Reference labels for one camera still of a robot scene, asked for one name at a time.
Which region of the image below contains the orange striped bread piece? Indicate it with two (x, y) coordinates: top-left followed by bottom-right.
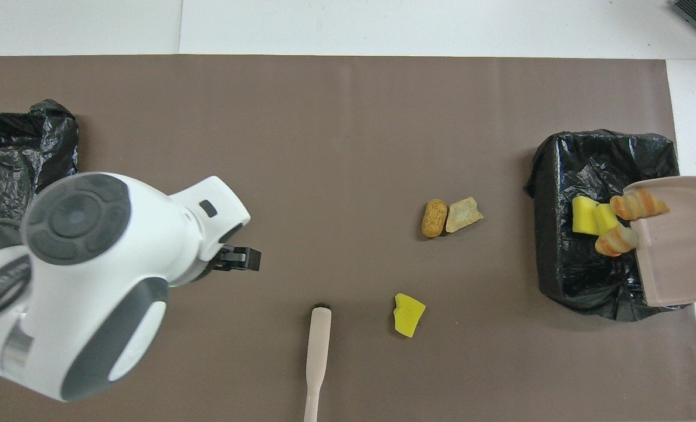
(610, 188), (670, 222)

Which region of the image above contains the black bag lined bin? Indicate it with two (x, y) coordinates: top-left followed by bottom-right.
(525, 130), (696, 322)
(0, 99), (80, 223)

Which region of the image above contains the pink plastic dustpan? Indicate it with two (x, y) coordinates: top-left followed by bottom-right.
(622, 176), (696, 307)

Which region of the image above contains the pale lumpy bread piece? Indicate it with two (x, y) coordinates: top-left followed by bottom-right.
(595, 224), (640, 257)

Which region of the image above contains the large yellow sponge piece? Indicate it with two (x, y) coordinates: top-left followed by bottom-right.
(393, 293), (426, 338)

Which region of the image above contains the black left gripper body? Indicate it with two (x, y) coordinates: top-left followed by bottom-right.
(195, 243), (228, 281)

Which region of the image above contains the brown paper mat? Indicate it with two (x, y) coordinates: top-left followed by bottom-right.
(0, 55), (696, 422)

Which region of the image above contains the green yellow sponge piece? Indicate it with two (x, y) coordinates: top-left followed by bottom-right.
(594, 203), (621, 236)

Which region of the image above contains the pale toast chunk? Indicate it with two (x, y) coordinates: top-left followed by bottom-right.
(446, 197), (484, 233)

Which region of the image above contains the beige hand brush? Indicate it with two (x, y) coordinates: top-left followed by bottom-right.
(304, 303), (332, 422)

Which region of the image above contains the brown fried bun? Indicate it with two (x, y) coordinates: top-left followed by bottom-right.
(422, 199), (449, 238)

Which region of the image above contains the small yellow sponge piece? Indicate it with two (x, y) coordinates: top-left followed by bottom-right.
(571, 196), (600, 236)

